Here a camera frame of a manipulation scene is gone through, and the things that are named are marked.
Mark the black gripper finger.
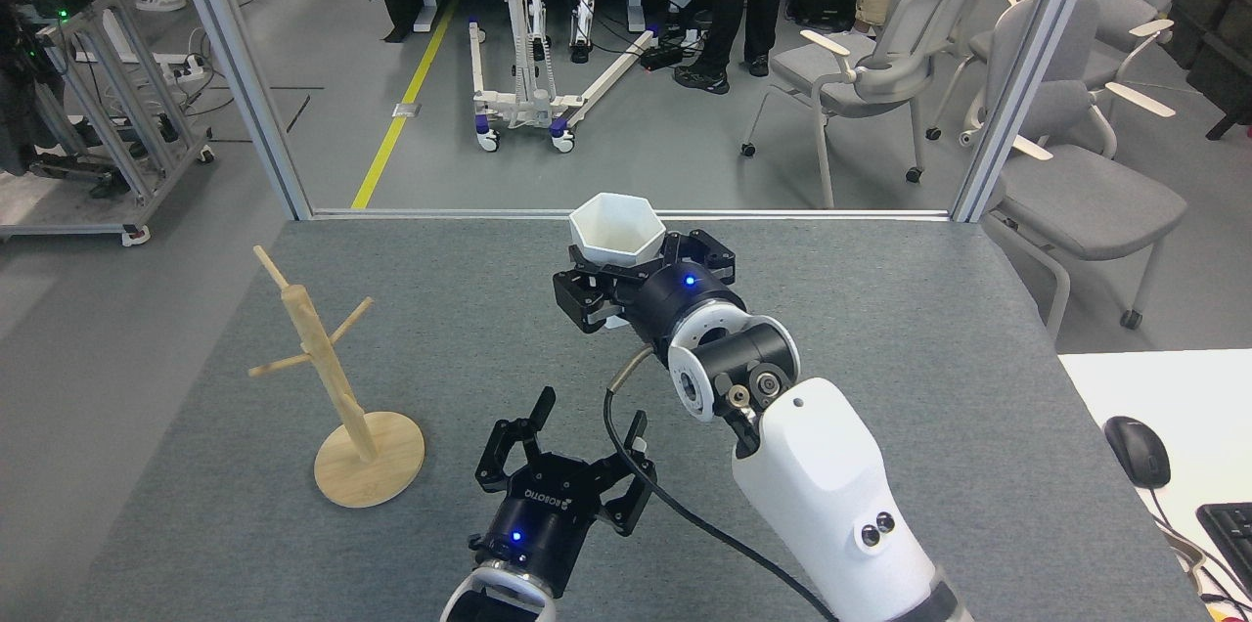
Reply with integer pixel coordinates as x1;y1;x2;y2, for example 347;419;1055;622
599;410;659;538
475;386;558;492
657;229;738;289
553;248;648;335

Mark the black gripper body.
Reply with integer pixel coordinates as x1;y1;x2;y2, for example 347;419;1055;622
621;258;752;367
468;451;614;600

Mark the white hexagonal cup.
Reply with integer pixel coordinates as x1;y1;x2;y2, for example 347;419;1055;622
569;193;669;273

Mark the wooden cup rack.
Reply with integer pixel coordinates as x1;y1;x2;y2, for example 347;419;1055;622
248;245;426;509

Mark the white wheeled stand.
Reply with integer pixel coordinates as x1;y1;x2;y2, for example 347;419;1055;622
442;0;661;154

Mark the grey chair with mesh back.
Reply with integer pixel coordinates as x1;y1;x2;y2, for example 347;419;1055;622
740;0;999;210

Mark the person in black trousers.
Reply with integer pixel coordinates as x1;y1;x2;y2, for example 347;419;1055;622
673;0;795;96

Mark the white power strip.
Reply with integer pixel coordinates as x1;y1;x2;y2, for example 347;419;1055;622
155;54;212;82

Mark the black computer mouse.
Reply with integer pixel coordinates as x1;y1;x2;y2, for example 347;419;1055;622
1103;416;1172;490

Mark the white desk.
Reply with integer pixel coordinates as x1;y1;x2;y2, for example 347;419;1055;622
1058;349;1252;622

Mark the black keyboard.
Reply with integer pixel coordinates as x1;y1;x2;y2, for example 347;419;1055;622
1196;503;1252;594

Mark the black equipment on cart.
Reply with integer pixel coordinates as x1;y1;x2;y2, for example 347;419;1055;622
0;0;91;179

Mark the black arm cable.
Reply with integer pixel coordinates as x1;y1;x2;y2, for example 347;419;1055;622
603;345;844;622

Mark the silver table edge rail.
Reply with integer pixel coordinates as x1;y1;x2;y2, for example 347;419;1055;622
311;207;955;222

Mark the silver frame post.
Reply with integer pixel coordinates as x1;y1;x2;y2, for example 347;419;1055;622
951;0;1114;224
159;0;314;220

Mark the aluminium frame cart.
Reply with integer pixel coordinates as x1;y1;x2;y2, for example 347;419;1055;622
0;0;216;247

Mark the black mouse cable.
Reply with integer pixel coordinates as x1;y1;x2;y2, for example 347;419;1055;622
1144;485;1252;605

